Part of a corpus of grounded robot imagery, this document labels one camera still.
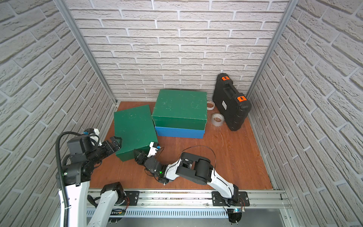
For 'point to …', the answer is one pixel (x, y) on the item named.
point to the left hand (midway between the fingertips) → (116, 139)
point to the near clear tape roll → (216, 123)
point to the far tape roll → (211, 105)
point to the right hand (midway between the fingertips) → (135, 151)
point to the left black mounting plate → (133, 196)
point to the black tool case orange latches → (233, 107)
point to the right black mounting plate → (218, 200)
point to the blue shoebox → (180, 132)
